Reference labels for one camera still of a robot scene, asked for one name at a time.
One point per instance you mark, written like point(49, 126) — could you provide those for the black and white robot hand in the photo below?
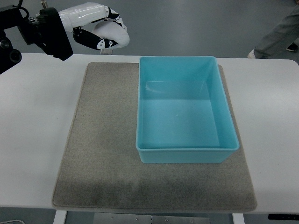
point(82, 19)

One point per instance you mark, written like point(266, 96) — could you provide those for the white bunny toy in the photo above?
point(112, 35)

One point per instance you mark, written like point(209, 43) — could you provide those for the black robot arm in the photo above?
point(45, 31)

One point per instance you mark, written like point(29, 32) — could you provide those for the blue plastic box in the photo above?
point(183, 113)

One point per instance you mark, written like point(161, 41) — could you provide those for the lower metal floor plate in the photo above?
point(106, 51)

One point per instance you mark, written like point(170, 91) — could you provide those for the grey felt mat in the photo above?
point(101, 169)

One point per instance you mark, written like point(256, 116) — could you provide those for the white shoe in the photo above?
point(251, 55)

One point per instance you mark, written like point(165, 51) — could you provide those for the white left table leg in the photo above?
point(60, 217)

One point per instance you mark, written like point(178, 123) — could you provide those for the white table leg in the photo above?
point(60, 217)
point(238, 218)

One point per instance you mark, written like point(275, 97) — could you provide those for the metal table crossbar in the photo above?
point(113, 218)

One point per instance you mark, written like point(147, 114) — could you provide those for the person leg grey trousers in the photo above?
point(281, 37)

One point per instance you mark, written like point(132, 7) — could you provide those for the black shoe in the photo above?
point(292, 48)

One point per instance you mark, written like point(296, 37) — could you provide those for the white right table leg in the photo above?
point(238, 218)

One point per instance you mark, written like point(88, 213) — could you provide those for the black table control panel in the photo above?
point(286, 217)

